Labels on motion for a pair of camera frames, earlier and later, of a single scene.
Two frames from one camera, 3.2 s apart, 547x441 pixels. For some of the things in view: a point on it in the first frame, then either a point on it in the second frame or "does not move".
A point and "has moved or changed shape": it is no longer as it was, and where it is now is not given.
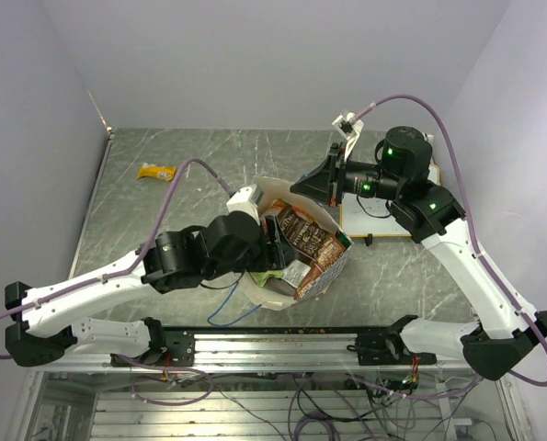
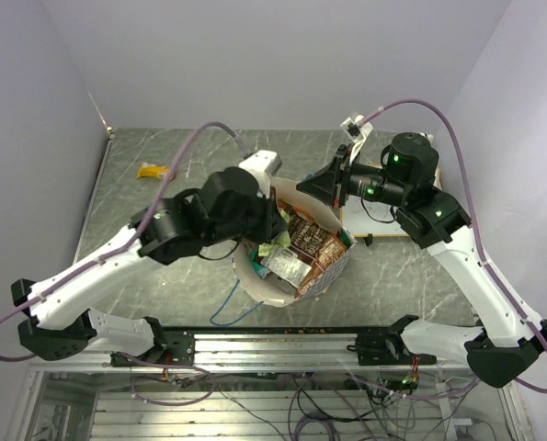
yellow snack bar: (156, 171) does not move
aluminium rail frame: (258, 385) does not move
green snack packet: (261, 277) has moved or changed shape
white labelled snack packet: (295, 273) does not move
